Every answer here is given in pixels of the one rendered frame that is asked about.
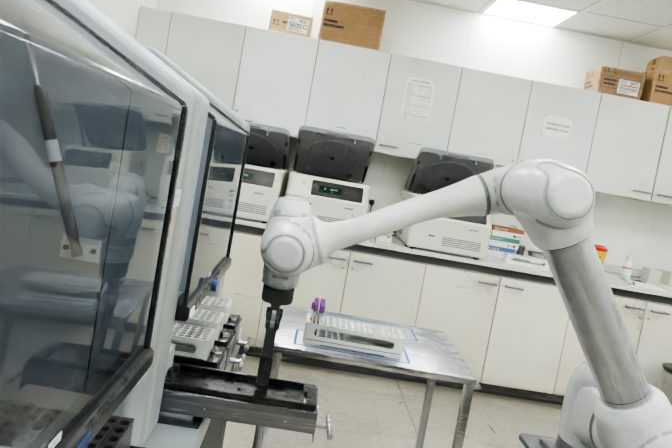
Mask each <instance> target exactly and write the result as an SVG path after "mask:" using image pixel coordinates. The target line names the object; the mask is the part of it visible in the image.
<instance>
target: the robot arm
mask: <svg viewBox="0 0 672 448"><path fill-rule="evenodd" d="M594 205H595V191H594V187H593V185H592V183H591V181H590V179H589V178H588V177H587V176H586V175H585V173H583V172H582V171H581V170H580V169H578V168H577V167H575V166H573V165H571V164H569V163H567V162H563V161H559V160H552V159H532V160H528V161H522V162H518V163H515V164H511V165H508V166H504V167H501V168H497V169H493V170H490V171H487V172H484V173H481V174H478V175H475V176H472V177H469V178H467V179H465V180H462V181H460V182H458V183H455V184H453V185H450V186H447V187H445V188H442V189H439V190H436V191H433V192H430V193H427V194H424V195H420V196H417V197H414V198H411V199H408V200H405V201H402V202H399V203H396V204H394V205H391V206H388V207H385V208H382V209H380V210H377V211H374V212H371V213H368V214H366V215H363V216H360V217H356V218H353V219H349V220H344V221H338V222H323V221H321V220H319V219H317V218H316V217H315V216H312V212H311V207H310V203H309V202H307V201H305V200H303V199H300V198H297V197H289V196H287V197H280V198H278V199H277V201H276V202H275V204H274V206H273V208H272V210H271V212H270V215H269V219H268V221H267V224H266V229H265V232H264V234H263V236H262V238H261V243H260V252H261V256H262V259H263V261H264V266H263V277H262V280H261V281H262V282H263V283H264V284H263V289H262V295H261V298H262V300H263V301H264V302H267V303H270V304H271V306H270V307H268V306H267V310H266V315H265V316H266V322H265V328H266V332H265V338H264V344H263V350H262V352H261V354H259V355H258V357H260V361H259V367H258V373H257V379H256V384H258V385H264V386H268V384H269V378H270V373H271V368H272V362H273V356H274V352H275V353H276V350H277V349H274V346H275V337H276V332H277V330H279V326H280V321H281V319H282V316H283V309H281V306H282V305H284V306H286V305H290V304H291V303H292V302H293V296H294V290H295V288H296V287H298V285H299V279H300V273H303V272H305V271H307V270H309V269H311V268H314V267H316V266H318V265H321V264H324V263H325V261H326V259H327V258H328V256H329V255H330V254H332V253H333V252H335V251H337V250H340V249H343V248H346V247H349V246H352V245H355V244H359V243H362V242H365V241H367V240H370V239H373V238H376V237H379V236H382V235H385V234H388V233H391V232H394V231H397V230H400V229H403V228H406V227H409V226H412V225H414V224H418V223H421V222H424V221H428V220H432V219H438V218H446V217H462V216H486V215H494V214H505V215H511V216H515V217H516V219H517V220H518V222H519V223H520V224H521V226H522V227H523V229H524V230H525V232H526V234H527V235H528V237H529V238H530V240H531V242H532V243H533V244H534V245H535V246H536V247H538V248H539V249H541V250H543V252H544V255H545V257H546V260H547V262H548V265H549V267H550V270H551V273H552V275H553V278H554V280H555V283H556V285H557V288H558V290H559V293H560V295H561V298H562V300H563V303H564V305H565V308H566V310H567V313H568V315H569V318H570V321H571V323H572V326H573V328H574V331H575V333H576V336H577V338H578V341H579V343H580V346H581V348H582V351H583V353H584V356H585V358H586V361H584V362H581V363H580V364H579V366H578V367H577V368H576V369H575V371H574V372H573V374H572V375H571V377H570V379H569V382H568V385H567V388H566V392H565V395H564V400H563V404H562V409H561V416H560V426H559V432H558V435H557V439H550V438H545V437H541V438H540V440H539V444H540V445H541V446H542V447H544V448H672V405H671V404H670V402H669V400H668V399H667V397H666V395H665V394H664V393H663V392H662V391H660V390H659V389H657V388H656V387H654V386H652V385H650V384H648V383H647V380H646V378H645V375H644V373H643V370H642V367H641V365H640V362H639V360H638V357H637V354H636V352H635V349H634V347H633V344H632V341H631V339H630V336H629V334H628V331H627V329H626V326H625V323H624V321H623V318H622V316H621V313H620V310H619V308H618V305H617V303H616V300H615V297H614V295H613V292H612V290H611V287H610V284H609V282H608V279H607V277H606V274H605V272H604V269H603V266H602V264H601V261H600V259H599V256H598V253H597V251H596V248H595V246H594V243H593V240H592V238H591V234H592V231H593V227H594V221H593V208H594Z"/></svg>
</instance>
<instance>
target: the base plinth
mask: <svg viewBox="0 0 672 448"><path fill-rule="evenodd" d="M244 347H245V346H242V345H240V348H239V355H242V354H246V356H252V357H253V356H254V357H258V355H259V354H261V352H262V350H263V348H259V347H252V346H249V349H248V351H247V352H245V351H244ZM254 351H255V352H254ZM258 358H260V357H258ZM281 361H283V362H290V363H296V364H303V365H309V366H315V367H322V368H328V369H335V370H341V371H347V372H354V373H360V374H366V375H373V376H379V377H386V378H392V379H398V380H405V381H411V382H418V383H424V384H427V381H428V378H425V377H419V376H413V375H407V374H401V373H395V372H389V371H384V370H378V369H372V368H366V367H360V366H354V365H348V364H343V363H337V362H331V361H325V360H319V359H313V358H307V357H301V356H296V355H290V354H284V353H282V357H281ZM478 383H479V384H480V385H481V389H480V390H475V389H474V391H475V392H481V393H488V394H494V395H501V396H507V397H513V398H520V399H526V400H533V401H539V402H545V403H551V404H558V405H562V404H563V400H564V396H563V395H557V394H550V393H543V392H537V391H530V390H524V389H517V388H511V387H504V386H498V385H491V384H485V383H481V382H478ZM435 385H437V386H443V387H450V388H456V389H462V390H463V386H464V384H460V383H454V382H448V381H442V380H436V382H435Z"/></svg>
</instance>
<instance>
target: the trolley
mask: <svg viewBox="0 0 672 448"><path fill-rule="evenodd" d="M282 309H283V316H282V319H281V321H280V326H279V330H277V332H276V337H275V346H274V349H277V350H276V353H275V352H274V356H273V362H272V368H271V373H270V378H275V379H278V374H279V368H280V362H281V357H282V353H284V354H290V355H296V356H301V357H307V358H313V359H319V360H325V361H331V362H337V363H343V364H348V365H354V366H360V367H366V368H372V369H378V370H384V371H389V372H395V373H401V374H407V375H413V376H419V377H425V378H428V381H427V386H426V391H425V396H424V402H423V407H422V412H421V417H420V423H419V428H418V433H417V438H416V444H415V448H423V445H424V440H425V434H426V429H427V424H428V419H429V413H430V408H431V403H432V398H433V392H434V387H435V382H436V380H442V381H448V382H454V383H460V384H464V386H463V391H462V396H461V401H460V406H459V411H458V417H457V422H456V427H455V432H454V437H453V442H452V448H462V447H463V442H464V437H465V432H466V427H467V422H468V416H469V411H470V406H471V401H472V396H473V391H474V389H475V390H480V389H481V385H480V384H479V383H478V381H477V380H476V378H475V377H474V375H473V374H472V372H471V371H470V369H469V368H468V366H467V365H466V363H465V362H464V361H463V359H462V358H461V356H460V355H459V353H458V352H457V350H456V349H455V347H454V346H453V344H452V343H451V342H450V340H449V339H448V337H447V336H446V334H445V333H444V332H443V331H437V330H431V329H426V328H420V327H414V326H408V325H402V324H397V323H391V322H385V321H379V320H373V319H368V318H362V317H356V316H350V315H344V314H339V313H333V312H327V311H325V312H324V314H323V316H327V317H333V318H339V319H345V320H350V321H356V322H362V323H368V324H374V325H379V326H385V327H391V328H397V329H401V331H402V333H403V335H404V338H405V341H404V347H403V352H402V357H401V359H394V358H388V357H385V356H380V355H374V354H368V353H362V352H357V351H351V350H345V349H339V348H333V347H328V346H322V345H319V346H318V345H312V344H307V343H303V342H302V341H303V335H304V330H305V324H306V319H307V314H308V313H310V314H311V309H310V308H304V307H298V306H292V305H286V306H284V305H283V306H282ZM268 431H269V427H262V426H256V428H255V434H254V440H253V446H252V448H266V443H267V437H268Z"/></svg>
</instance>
